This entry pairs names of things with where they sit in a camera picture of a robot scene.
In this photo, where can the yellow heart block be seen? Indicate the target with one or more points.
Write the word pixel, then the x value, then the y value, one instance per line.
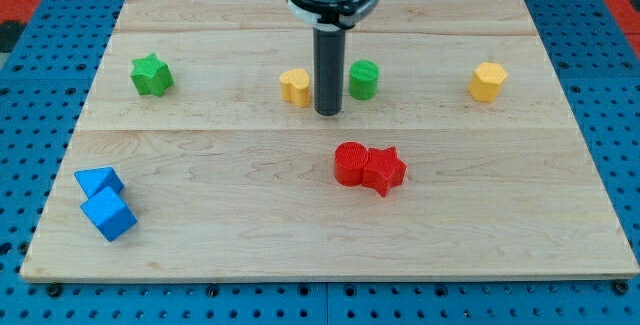
pixel 295 87

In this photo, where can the red cylinder block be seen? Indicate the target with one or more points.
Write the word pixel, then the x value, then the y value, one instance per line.
pixel 350 159

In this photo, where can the red star block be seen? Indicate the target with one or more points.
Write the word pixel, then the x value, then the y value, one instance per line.
pixel 383 170

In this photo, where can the green cylinder block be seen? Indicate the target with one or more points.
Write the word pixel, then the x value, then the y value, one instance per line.
pixel 363 79

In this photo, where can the yellow hexagon block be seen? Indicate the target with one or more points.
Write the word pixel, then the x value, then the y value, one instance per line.
pixel 487 81

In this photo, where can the blue triangle block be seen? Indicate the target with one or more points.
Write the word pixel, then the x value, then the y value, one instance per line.
pixel 92 181

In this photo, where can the green star block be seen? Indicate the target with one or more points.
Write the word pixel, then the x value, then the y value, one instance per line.
pixel 151 76

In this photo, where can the light wooden board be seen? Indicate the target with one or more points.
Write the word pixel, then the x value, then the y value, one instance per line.
pixel 229 183

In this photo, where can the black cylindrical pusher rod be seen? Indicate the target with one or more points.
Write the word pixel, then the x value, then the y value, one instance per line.
pixel 329 54

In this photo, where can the blue cube block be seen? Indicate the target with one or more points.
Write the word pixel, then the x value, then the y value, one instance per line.
pixel 109 213

